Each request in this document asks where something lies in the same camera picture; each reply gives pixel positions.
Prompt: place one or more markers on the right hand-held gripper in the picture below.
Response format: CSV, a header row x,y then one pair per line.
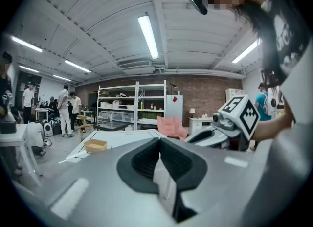
x,y
239,116

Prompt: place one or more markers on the white drawer cabinet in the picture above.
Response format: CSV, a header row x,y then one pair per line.
x,y
198,124

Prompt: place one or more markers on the dark bag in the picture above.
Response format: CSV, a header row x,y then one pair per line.
x,y
56,127

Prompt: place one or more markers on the person's black-white printed shirt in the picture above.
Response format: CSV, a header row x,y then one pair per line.
x,y
298,86

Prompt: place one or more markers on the white tall cabinet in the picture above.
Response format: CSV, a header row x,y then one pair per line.
x,y
174,113

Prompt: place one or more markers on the white table with black lines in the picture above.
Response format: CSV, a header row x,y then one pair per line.
x,y
127,136

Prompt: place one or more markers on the white capsule backpack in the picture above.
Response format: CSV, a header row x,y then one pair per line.
x,y
272,105
48,129

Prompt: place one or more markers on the yellow plastic tray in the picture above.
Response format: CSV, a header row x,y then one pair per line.
x,y
95,145

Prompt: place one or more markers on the black rectangular box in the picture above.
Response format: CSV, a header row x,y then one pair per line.
x,y
7,127

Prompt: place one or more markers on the plain white table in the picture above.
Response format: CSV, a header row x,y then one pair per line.
x,y
14,138

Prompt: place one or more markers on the dark metal table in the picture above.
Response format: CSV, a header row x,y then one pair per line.
x,y
110,125

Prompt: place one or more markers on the small table lamp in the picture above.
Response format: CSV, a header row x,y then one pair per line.
x,y
192,110

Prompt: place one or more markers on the wooden chair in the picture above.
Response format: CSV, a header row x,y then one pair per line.
x,y
82,118

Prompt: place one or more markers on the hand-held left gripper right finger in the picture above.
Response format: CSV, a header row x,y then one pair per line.
x,y
220,184

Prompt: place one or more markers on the white ceiling tube light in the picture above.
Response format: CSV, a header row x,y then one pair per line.
x,y
62,78
29,69
27,44
148,36
77,66
245,51

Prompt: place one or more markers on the ceiling air conditioner unit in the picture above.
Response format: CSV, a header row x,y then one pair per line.
x,y
137,68

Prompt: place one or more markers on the person's right forearm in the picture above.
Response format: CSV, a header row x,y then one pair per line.
x,y
271,128

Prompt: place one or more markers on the pink padded chair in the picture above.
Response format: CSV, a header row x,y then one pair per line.
x,y
171,125

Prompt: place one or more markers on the white metal shelving rack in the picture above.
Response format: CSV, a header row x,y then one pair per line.
x,y
151,110
117,97

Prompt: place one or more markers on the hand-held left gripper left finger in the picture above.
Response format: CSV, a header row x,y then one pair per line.
x,y
97,184

